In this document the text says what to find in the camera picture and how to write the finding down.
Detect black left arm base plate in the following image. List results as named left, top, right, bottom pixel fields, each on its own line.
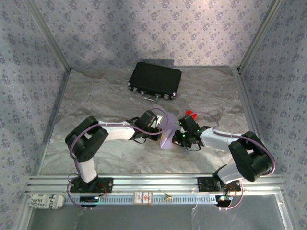
left=69, top=177, right=114, bottom=194

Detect grey slotted cable duct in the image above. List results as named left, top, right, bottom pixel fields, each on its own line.
left=63, top=193, right=240, bottom=206

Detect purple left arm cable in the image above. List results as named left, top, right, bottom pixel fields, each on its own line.
left=66, top=107, right=168, bottom=211

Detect aluminium frame rail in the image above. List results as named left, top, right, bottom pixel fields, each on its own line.
left=35, top=68, right=72, bottom=175
left=236, top=68, right=273, bottom=174

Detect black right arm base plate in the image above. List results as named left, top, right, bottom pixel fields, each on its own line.
left=198, top=176, right=242, bottom=192

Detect small red-white card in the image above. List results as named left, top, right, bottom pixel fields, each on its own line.
left=133, top=191, right=154, bottom=206

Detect black briefcase with metal handle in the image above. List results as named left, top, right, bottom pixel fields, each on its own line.
left=128, top=61, right=182, bottom=104

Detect white printed paper roll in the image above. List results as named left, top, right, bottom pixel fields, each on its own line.
left=27, top=193, right=65, bottom=211

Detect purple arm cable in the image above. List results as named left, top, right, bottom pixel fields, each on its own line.
left=66, top=107, right=168, bottom=211
left=191, top=111, right=276, bottom=211

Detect aluminium frame post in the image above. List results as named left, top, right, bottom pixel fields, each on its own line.
left=24, top=0, right=72, bottom=71
left=237, top=0, right=286, bottom=72
left=275, top=193, right=297, bottom=230
left=20, top=206, right=33, bottom=230

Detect wide aluminium mounting rail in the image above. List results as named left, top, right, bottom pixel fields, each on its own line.
left=25, top=174, right=284, bottom=194

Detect small gold clip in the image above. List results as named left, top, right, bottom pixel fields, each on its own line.
left=159, top=190, right=173, bottom=202

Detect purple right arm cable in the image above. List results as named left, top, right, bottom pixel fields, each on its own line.
left=191, top=111, right=276, bottom=211

